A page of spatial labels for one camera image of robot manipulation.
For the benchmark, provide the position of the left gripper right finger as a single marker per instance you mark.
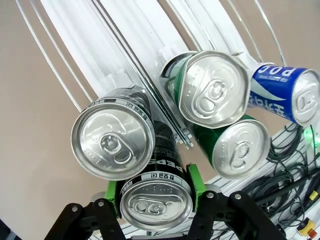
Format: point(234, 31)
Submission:
point(225, 217)

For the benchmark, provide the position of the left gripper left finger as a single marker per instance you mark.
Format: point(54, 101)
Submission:
point(87, 220)

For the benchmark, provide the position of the black Pepsi can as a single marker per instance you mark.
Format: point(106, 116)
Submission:
point(155, 207)
point(112, 142)

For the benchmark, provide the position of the green Chilsung cider can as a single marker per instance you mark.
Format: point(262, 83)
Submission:
point(215, 92)
point(240, 150)

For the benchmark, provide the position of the yellow emergency stop box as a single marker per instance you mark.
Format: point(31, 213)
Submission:
point(306, 225)

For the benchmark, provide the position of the small yellow tag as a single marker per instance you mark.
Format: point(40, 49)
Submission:
point(313, 195)

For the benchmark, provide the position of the blue Pocari Sweat can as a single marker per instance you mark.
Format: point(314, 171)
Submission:
point(272, 87)

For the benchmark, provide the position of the white can dispenser rack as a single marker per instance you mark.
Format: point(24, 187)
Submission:
point(75, 32)

